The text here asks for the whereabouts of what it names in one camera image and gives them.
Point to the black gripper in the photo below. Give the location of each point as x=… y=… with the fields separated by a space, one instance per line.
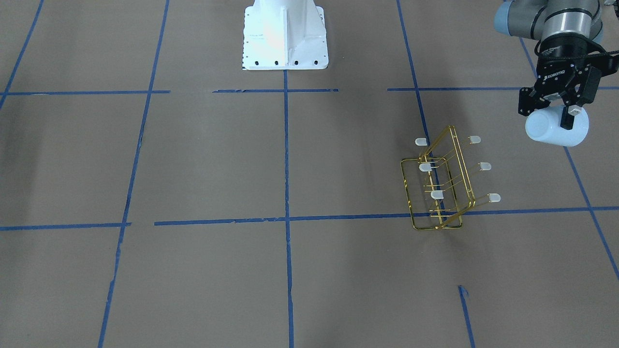
x=557 y=63

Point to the light blue plastic cup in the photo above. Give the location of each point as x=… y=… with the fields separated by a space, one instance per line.
x=544 y=126

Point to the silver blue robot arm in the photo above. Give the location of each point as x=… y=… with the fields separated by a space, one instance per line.
x=562 y=28

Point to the gold wire cup holder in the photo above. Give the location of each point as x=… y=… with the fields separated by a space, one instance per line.
x=438 y=182

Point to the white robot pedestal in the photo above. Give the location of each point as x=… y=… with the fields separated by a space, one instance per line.
x=284 y=35

